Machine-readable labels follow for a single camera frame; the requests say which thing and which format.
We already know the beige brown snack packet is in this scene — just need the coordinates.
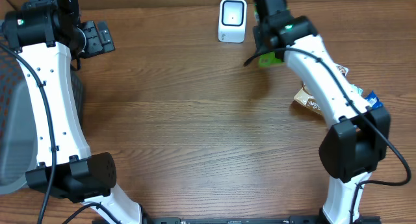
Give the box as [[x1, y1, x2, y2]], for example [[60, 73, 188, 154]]
[[292, 64, 350, 116]]

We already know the light teal snack packet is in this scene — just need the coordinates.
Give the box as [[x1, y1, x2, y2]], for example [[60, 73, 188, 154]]
[[351, 84, 363, 96]]

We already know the blue snack bar wrapper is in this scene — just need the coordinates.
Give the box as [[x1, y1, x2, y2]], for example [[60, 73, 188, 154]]
[[365, 91, 384, 109]]

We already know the green snack packet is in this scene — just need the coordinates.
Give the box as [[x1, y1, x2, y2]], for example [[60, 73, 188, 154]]
[[258, 52, 283, 68]]

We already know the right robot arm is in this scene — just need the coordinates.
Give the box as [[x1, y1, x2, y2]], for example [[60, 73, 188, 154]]
[[253, 0, 391, 223]]

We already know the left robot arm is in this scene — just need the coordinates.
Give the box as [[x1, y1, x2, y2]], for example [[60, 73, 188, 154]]
[[2, 0, 147, 223]]

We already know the white barcode scanner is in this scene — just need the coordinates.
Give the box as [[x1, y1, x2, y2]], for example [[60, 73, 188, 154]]
[[218, 0, 247, 44]]

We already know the grey plastic mesh basket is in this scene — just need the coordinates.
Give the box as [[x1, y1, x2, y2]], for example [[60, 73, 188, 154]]
[[1, 52, 89, 200]]

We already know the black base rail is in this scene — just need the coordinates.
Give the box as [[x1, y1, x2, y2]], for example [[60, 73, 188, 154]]
[[92, 216, 382, 224]]

